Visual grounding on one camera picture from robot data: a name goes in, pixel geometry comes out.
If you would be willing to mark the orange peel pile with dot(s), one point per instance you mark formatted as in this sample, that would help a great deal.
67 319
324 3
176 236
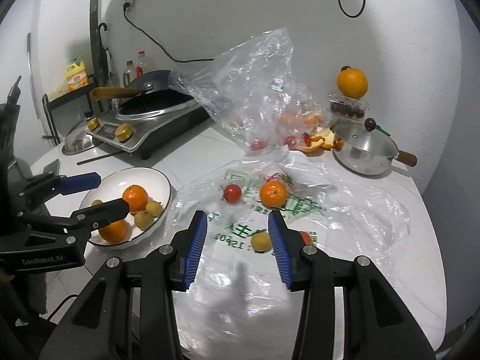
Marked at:
325 139

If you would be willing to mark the oil bottle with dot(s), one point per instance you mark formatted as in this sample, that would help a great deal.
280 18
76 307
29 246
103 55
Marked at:
129 73

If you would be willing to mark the steel wok lid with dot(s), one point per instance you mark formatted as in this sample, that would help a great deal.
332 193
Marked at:
78 140

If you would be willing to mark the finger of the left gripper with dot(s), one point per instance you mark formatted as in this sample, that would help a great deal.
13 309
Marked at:
93 215
39 189

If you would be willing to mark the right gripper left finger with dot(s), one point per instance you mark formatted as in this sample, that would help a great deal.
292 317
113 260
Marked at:
126 310

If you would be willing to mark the clear box of dates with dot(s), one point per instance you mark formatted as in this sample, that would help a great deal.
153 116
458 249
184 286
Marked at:
347 107

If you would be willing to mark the black wok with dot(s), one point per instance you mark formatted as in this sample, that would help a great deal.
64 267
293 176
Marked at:
148 96

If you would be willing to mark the red label bottle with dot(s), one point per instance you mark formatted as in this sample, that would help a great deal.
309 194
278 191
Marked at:
140 65

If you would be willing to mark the clear plastic bag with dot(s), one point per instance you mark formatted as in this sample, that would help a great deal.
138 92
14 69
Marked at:
251 93

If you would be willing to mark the black shelf rack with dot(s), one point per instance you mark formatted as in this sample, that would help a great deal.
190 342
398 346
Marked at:
66 108

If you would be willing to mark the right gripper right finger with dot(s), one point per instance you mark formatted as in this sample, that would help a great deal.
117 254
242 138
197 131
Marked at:
378 325

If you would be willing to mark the small steel saucepan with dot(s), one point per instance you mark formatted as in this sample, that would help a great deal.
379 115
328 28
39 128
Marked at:
366 149

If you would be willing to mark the black umbrella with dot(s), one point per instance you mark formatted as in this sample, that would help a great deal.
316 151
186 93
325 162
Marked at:
103 56

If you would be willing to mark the smartphone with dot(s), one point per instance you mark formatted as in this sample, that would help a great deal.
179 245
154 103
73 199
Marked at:
52 168

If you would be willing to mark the cherry tomato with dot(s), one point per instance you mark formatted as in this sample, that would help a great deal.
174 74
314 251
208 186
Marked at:
306 237
232 193

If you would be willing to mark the mandarin orange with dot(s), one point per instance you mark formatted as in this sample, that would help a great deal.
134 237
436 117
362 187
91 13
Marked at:
273 194
114 233
136 197

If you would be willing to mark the white round plate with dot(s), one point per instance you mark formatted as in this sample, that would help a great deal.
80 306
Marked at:
158 188

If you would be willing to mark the printed plastic bag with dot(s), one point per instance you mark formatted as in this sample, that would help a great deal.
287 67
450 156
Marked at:
237 307

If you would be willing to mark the left wall socket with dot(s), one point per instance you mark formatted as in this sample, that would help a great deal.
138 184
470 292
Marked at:
128 4

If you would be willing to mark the induction cooker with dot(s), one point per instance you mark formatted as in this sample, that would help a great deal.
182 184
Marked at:
144 135

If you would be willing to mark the black chopstick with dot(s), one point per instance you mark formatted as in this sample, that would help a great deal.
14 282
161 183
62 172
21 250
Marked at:
100 157

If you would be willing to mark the large orange on box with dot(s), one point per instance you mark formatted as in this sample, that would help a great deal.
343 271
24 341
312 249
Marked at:
352 82

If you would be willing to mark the yellow detergent bottle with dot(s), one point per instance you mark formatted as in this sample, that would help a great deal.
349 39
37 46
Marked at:
76 74

